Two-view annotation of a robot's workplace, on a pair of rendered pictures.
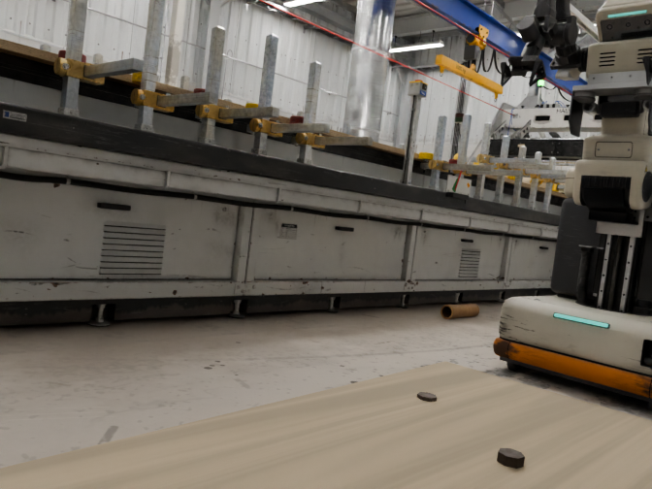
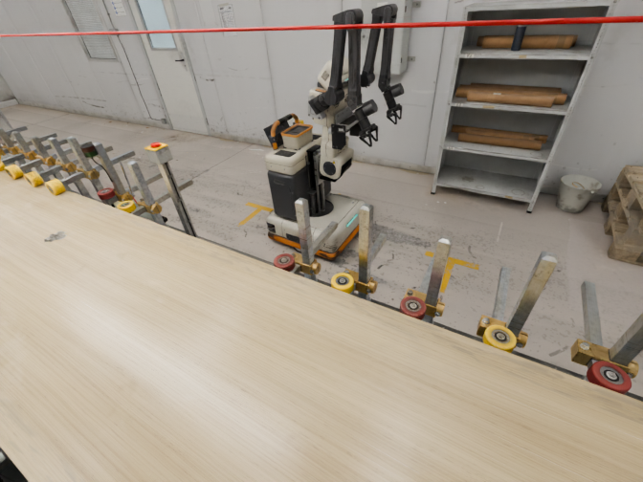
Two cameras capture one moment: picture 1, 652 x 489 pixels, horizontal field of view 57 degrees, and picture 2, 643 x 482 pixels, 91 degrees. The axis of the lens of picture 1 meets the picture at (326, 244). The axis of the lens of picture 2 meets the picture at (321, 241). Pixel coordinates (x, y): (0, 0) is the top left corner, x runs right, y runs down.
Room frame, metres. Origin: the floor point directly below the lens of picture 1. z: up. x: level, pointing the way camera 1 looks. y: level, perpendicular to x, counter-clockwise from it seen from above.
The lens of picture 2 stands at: (2.64, 1.10, 1.70)
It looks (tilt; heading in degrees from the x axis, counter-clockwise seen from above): 38 degrees down; 260
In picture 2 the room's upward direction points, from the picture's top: 5 degrees counter-clockwise
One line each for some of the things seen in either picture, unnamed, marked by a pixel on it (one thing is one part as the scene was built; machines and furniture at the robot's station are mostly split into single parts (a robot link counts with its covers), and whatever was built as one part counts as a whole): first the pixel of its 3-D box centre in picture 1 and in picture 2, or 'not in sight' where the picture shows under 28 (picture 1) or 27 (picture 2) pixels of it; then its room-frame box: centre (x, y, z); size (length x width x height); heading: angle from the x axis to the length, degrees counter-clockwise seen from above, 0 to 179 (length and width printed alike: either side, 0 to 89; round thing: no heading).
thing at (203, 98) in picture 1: (173, 101); (498, 310); (1.94, 0.54, 0.80); 0.43 x 0.03 x 0.04; 47
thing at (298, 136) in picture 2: not in sight; (298, 136); (2.33, -1.20, 0.87); 0.23 x 0.15 x 0.11; 46
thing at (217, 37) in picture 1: (211, 94); (432, 293); (2.16, 0.47, 0.88); 0.04 x 0.04 x 0.48; 47
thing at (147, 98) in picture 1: (152, 100); (501, 332); (1.99, 0.63, 0.81); 0.14 x 0.06 x 0.05; 137
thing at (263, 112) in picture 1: (234, 114); (426, 284); (2.12, 0.38, 0.81); 0.43 x 0.03 x 0.04; 47
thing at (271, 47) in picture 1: (265, 96); (365, 261); (2.34, 0.30, 0.93); 0.04 x 0.04 x 0.48; 47
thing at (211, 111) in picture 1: (214, 113); (423, 303); (2.17, 0.46, 0.82); 0.14 x 0.06 x 0.05; 137
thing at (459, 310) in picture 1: (460, 310); not in sight; (3.42, -0.82, 0.04); 0.30 x 0.08 x 0.08; 137
